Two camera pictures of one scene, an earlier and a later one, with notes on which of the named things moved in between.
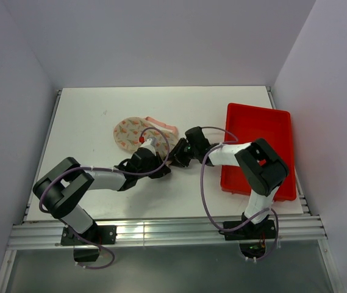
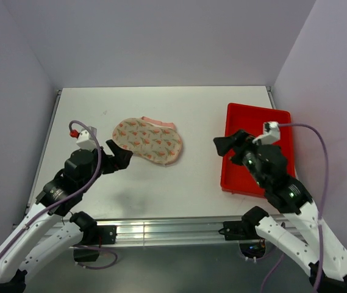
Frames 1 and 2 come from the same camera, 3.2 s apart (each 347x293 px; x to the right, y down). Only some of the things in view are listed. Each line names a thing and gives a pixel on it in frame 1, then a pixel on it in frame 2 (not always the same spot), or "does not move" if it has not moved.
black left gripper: [165, 170] to [121, 156]
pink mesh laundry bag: [128, 130] does not move
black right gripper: [177, 157] to [223, 143]
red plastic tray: [244, 124] does not move
